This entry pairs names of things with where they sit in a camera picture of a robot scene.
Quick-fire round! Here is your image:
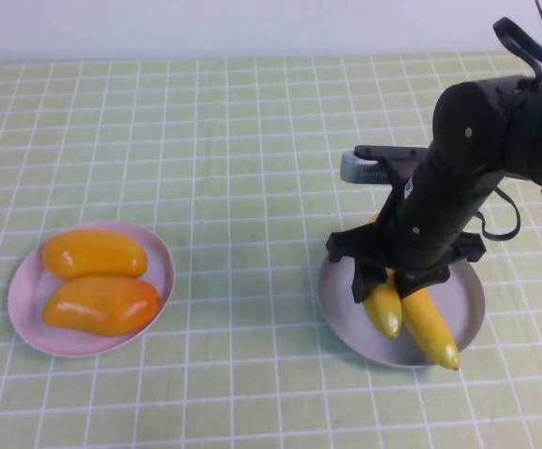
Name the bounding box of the orange tinted mango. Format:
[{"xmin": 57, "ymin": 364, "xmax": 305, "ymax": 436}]
[{"xmin": 40, "ymin": 274, "xmax": 163, "ymax": 338}]

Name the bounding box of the black cable loop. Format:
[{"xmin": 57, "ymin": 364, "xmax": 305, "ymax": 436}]
[{"xmin": 492, "ymin": 17, "xmax": 542, "ymax": 88}]

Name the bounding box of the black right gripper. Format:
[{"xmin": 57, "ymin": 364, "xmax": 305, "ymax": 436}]
[{"xmin": 326, "ymin": 149, "xmax": 504, "ymax": 304}]

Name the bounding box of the yellow mango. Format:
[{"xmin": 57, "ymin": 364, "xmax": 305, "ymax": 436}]
[{"xmin": 42, "ymin": 230, "xmax": 149, "ymax": 281}]

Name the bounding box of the grey round plate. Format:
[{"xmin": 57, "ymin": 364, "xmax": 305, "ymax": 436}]
[{"xmin": 316, "ymin": 254, "xmax": 486, "ymax": 369}]

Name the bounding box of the pink round plate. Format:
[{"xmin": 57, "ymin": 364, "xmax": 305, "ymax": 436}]
[{"xmin": 7, "ymin": 219, "xmax": 177, "ymax": 359}]

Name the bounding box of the yellow banana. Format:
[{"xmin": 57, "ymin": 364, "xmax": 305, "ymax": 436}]
[
  {"xmin": 400, "ymin": 287, "xmax": 461, "ymax": 371},
  {"xmin": 362, "ymin": 212, "xmax": 403, "ymax": 340}
]

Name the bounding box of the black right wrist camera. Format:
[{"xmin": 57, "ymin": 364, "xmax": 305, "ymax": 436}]
[{"xmin": 339, "ymin": 145, "xmax": 433, "ymax": 186}]

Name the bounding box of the black thin cable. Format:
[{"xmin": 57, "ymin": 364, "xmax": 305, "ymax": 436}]
[{"xmin": 476, "ymin": 186, "xmax": 520, "ymax": 243}]

